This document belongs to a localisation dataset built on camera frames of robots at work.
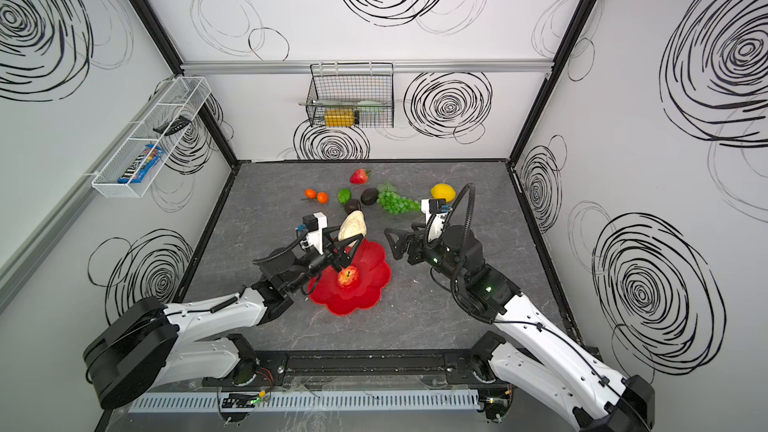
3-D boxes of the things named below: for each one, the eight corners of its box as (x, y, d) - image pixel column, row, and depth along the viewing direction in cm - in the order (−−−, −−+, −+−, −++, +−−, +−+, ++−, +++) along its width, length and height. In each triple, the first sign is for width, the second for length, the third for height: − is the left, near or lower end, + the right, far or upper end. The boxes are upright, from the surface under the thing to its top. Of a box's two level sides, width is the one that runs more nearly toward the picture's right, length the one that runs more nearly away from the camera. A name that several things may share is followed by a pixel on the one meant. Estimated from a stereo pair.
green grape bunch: (370, 200, 111) (369, 191, 106) (386, 188, 114) (385, 178, 110) (402, 225, 103) (403, 216, 99) (418, 211, 107) (419, 202, 103)
